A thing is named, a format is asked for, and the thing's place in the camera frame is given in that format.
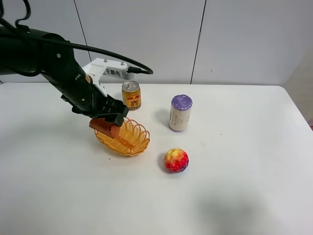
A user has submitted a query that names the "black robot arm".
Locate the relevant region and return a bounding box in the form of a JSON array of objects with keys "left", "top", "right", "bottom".
[{"left": 0, "top": 26, "right": 129, "bottom": 126}]

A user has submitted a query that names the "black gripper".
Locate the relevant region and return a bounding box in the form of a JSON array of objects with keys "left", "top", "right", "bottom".
[{"left": 61, "top": 79, "right": 129, "bottom": 127}]

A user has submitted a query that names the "red yellow toy fruit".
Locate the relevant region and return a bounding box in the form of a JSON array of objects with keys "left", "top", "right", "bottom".
[{"left": 164, "top": 148, "right": 189, "bottom": 173}]

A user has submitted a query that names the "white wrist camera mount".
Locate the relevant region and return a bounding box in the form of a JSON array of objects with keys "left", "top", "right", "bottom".
[{"left": 83, "top": 58, "right": 139, "bottom": 97}]

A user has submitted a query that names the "woven orange plastic basket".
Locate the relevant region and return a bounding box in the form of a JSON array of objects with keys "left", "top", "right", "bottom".
[{"left": 94, "top": 118, "right": 150, "bottom": 156}]

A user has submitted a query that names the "brown waffle wedge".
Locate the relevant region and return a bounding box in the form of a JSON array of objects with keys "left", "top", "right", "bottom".
[{"left": 89, "top": 118, "right": 120, "bottom": 139}]

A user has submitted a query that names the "purple white paper roll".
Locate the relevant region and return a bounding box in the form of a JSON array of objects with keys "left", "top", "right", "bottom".
[{"left": 168, "top": 94, "right": 193, "bottom": 132}]

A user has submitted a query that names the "gold drink can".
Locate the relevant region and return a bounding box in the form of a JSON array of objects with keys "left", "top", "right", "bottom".
[{"left": 122, "top": 80, "right": 141, "bottom": 110}]

